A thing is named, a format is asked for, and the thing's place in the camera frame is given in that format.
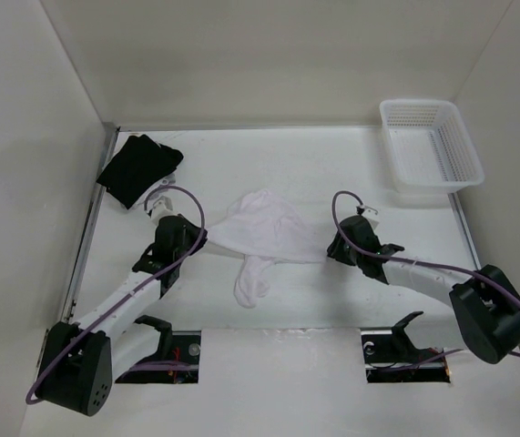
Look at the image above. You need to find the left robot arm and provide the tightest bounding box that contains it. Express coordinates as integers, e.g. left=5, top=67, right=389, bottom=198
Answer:
left=25, top=215, right=207, bottom=416

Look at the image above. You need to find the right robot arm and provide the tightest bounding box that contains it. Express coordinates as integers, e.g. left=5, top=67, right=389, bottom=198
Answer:
left=327, top=215, right=520, bottom=364

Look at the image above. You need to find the folded grey white tank top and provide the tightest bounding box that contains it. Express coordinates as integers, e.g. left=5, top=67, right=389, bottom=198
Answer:
left=131, top=173, right=176, bottom=211

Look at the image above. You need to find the folded black tank top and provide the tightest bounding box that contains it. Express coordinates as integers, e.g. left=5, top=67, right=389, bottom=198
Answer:
left=97, top=135, right=184, bottom=209

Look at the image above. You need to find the white plastic basket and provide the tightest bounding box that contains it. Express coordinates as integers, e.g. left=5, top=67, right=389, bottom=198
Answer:
left=379, top=98, right=484, bottom=195

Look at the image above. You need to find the right metal table rail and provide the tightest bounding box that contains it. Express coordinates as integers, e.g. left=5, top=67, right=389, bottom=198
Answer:
left=448, top=193, right=482, bottom=270

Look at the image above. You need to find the metal table rail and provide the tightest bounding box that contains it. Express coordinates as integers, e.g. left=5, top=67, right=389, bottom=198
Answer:
left=57, top=122, right=119, bottom=321
left=448, top=193, right=482, bottom=270

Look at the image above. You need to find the left metal table rail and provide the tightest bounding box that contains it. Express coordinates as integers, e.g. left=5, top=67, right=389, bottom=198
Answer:
left=57, top=122, right=119, bottom=321

